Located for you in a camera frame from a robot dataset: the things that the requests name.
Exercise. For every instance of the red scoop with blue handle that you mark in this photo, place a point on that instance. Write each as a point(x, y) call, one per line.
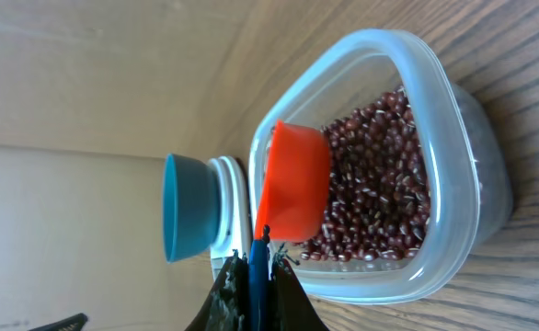
point(294, 195)

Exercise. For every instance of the red adzuki beans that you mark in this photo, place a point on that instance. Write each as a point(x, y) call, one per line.
point(379, 193)

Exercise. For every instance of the white digital kitchen scale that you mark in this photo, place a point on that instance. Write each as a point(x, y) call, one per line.
point(234, 227)

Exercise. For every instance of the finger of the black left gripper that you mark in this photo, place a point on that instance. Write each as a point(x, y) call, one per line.
point(72, 323)

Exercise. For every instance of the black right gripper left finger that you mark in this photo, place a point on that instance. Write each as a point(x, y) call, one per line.
point(226, 305)

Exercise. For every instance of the blue plastic bowl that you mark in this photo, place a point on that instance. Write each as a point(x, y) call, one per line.
point(191, 207)

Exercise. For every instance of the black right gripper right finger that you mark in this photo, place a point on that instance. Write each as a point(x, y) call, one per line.
point(289, 307)

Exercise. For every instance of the clear plastic food container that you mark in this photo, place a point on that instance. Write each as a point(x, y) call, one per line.
point(470, 189)

